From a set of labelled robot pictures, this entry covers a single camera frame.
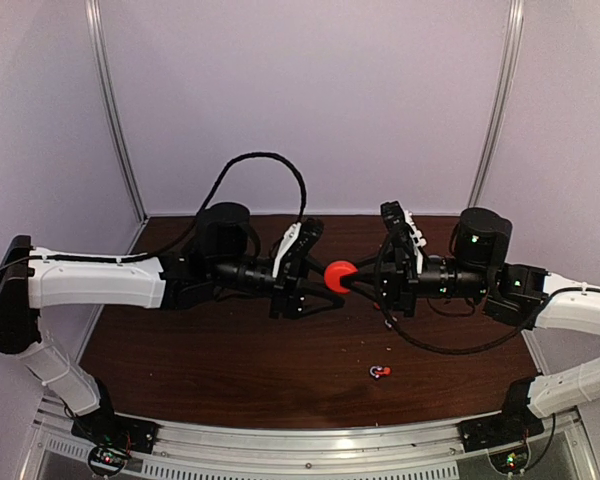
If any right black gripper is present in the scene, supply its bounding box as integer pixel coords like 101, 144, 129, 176
340, 244, 492, 319

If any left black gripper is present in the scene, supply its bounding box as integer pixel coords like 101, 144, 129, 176
210, 253, 345, 320

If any red earbud charging case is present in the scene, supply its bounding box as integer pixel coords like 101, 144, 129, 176
323, 260, 358, 295

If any purple earbud with red hook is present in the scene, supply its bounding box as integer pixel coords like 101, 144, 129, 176
369, 365, 392, 380

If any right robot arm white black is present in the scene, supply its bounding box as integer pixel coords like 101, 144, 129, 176
363, 201, 600, 356

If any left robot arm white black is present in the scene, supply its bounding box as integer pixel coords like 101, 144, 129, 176
0, 202, 344, 444

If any right black camera cable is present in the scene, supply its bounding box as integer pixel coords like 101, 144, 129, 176
374, 234, 526, 355

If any black camera cable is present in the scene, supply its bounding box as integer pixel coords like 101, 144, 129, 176
374, 234, 526, 355
164, 152, 309, 251

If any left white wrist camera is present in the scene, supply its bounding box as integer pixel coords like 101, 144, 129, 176
272, 222, 302, 278

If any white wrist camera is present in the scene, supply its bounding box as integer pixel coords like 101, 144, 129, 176
272, 222, 302, 278
403, 210, 427, 275

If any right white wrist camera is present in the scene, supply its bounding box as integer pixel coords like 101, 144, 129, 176
403, 210, 427, 275

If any left black camera cable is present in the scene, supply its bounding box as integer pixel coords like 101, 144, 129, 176
164, 152, 309, 251

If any front aluminium rail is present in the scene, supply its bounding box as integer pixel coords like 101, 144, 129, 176
15, 413, 600, 479

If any right aluminium frame post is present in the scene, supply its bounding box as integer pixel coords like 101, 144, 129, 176
466, 0, 525, 208

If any aluminium frame post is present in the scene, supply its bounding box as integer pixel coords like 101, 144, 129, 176
466, 0, 525, 208
83, 0, 149, 226

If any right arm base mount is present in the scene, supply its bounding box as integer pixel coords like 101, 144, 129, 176
458, 399, 544, 477

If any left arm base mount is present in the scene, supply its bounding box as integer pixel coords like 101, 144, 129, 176
63, 392, 158, 478

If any left aluminium frame post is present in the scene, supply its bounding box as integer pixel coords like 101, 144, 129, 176
83, 0, 149, 226

